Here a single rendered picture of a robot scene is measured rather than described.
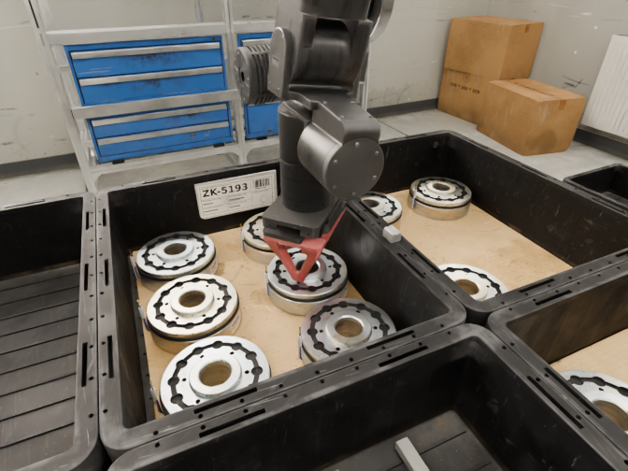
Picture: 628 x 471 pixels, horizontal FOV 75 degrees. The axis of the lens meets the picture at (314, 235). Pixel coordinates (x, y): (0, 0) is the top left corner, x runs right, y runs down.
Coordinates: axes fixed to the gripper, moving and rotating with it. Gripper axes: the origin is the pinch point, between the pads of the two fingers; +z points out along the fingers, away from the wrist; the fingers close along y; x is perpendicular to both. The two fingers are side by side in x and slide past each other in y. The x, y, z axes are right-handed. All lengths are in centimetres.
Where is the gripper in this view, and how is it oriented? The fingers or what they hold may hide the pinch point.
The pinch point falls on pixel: (306, 262)
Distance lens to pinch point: 51.7
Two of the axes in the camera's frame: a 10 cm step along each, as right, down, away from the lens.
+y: 3.6, -5.4, 7.6
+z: -0.1, 8.2, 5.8
